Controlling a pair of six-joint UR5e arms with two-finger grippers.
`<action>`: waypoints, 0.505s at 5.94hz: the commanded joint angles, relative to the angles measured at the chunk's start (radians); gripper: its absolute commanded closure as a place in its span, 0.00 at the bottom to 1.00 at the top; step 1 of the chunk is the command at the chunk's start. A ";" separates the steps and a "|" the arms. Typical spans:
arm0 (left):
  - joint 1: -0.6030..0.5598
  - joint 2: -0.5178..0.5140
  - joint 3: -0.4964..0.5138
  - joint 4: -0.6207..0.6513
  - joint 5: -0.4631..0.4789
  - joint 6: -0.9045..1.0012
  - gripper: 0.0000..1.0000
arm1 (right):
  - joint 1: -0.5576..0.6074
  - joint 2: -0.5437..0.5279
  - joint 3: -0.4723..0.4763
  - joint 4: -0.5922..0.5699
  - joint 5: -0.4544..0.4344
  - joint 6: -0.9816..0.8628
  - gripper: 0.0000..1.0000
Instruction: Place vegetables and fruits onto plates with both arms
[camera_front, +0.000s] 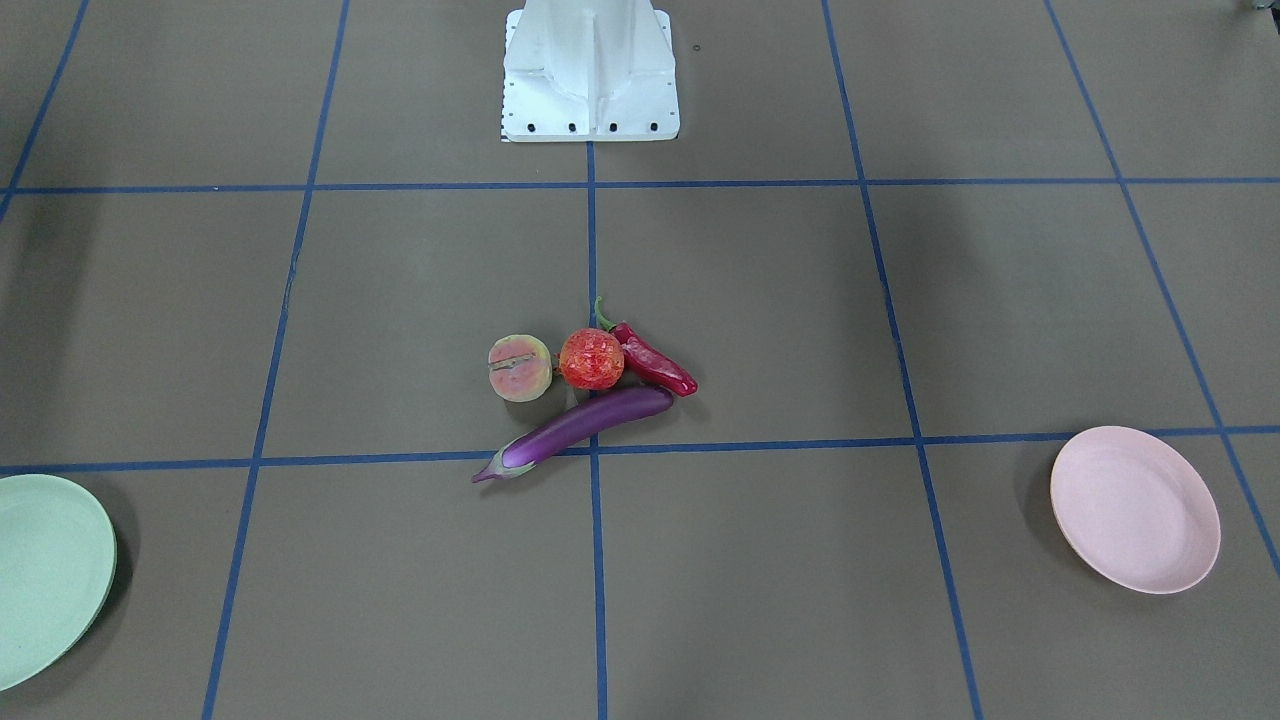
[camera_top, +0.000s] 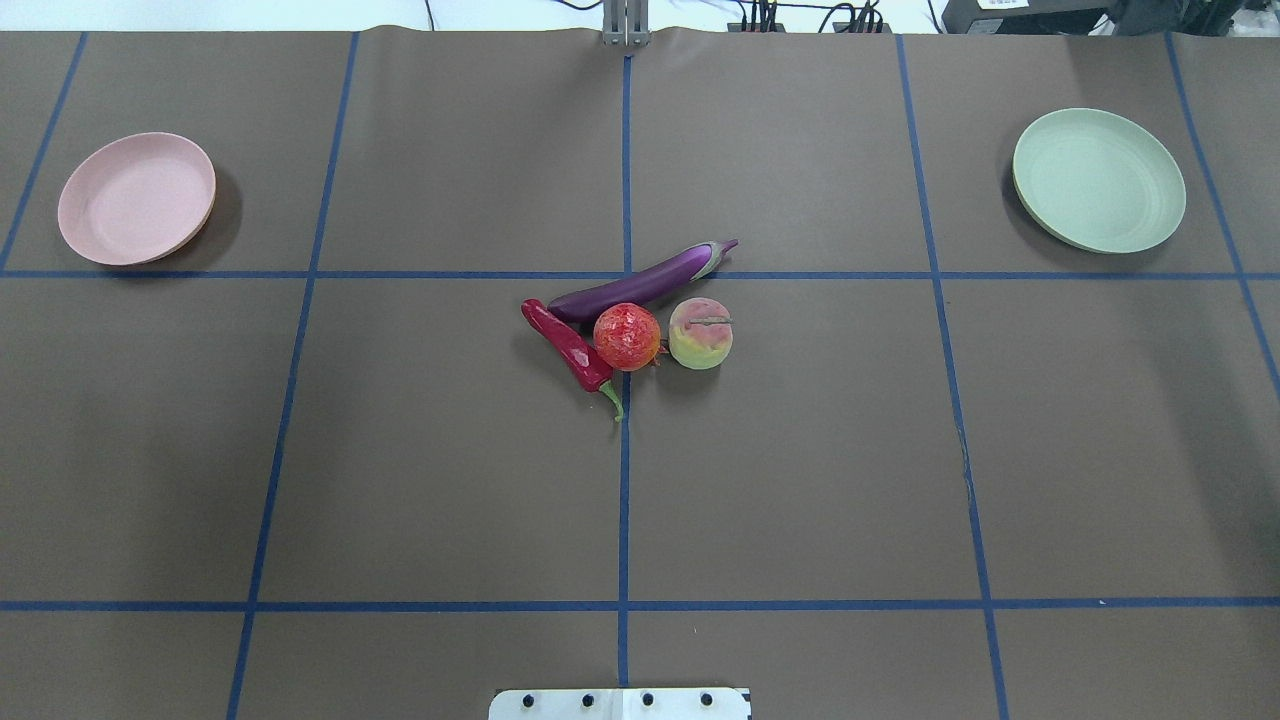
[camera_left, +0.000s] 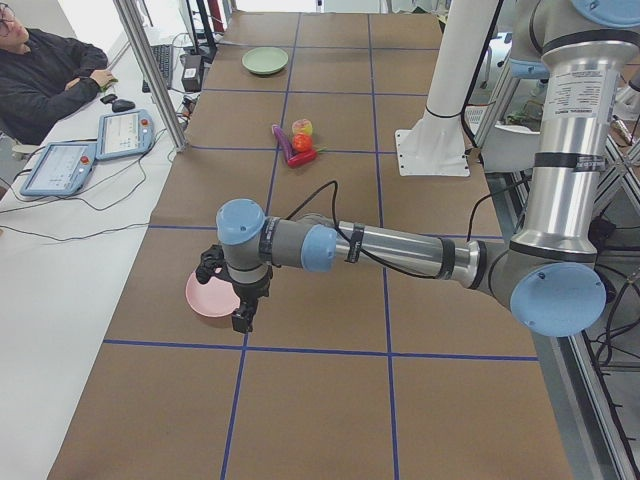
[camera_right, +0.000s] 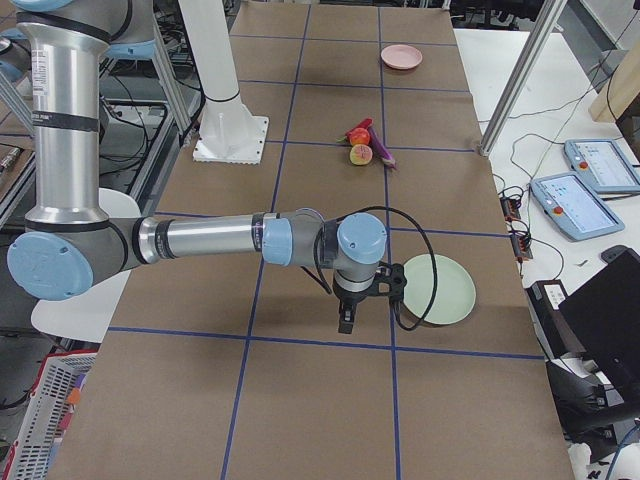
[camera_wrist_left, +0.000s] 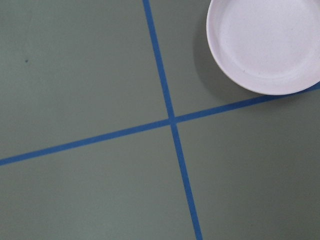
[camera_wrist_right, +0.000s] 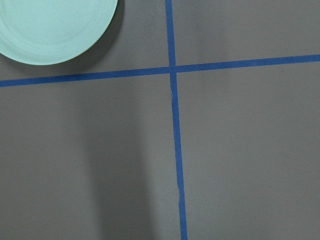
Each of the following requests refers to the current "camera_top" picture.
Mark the red toy chili pepper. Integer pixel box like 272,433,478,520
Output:
520,299,626,424

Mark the pink green toy peach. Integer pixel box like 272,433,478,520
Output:
667,297,733,370

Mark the purple toy eggplant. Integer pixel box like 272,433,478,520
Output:
548,240,740,323

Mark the light green plate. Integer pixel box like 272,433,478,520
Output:
1011,108,1187,255

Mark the pink plate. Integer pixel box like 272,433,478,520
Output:
58,132,218,266

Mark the grey metal camera post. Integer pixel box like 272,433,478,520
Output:
600,0,652,47

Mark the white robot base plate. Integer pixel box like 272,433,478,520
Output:
486,687,753,719

